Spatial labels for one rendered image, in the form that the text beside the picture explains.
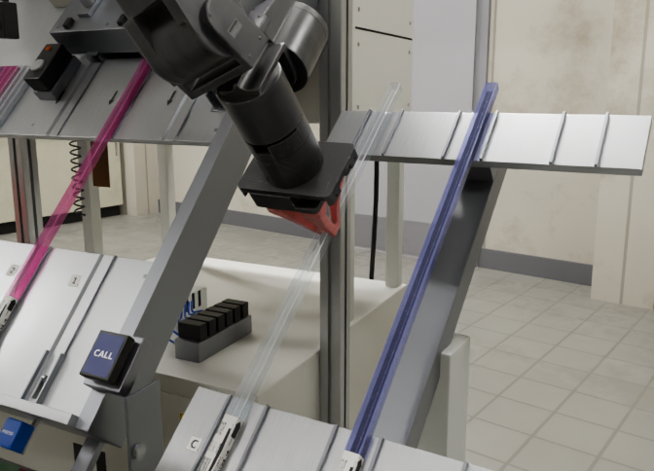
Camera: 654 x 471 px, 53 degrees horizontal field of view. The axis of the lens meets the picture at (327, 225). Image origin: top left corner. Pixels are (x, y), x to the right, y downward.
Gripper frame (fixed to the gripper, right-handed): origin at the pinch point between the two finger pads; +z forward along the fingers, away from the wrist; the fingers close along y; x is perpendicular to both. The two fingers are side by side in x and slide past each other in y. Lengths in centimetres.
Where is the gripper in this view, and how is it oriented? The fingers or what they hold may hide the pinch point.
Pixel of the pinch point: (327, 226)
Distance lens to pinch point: 68.0
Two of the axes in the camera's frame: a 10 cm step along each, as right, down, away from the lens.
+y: -8.6, -1.2, 4.9
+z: 3.3, 6.1, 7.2
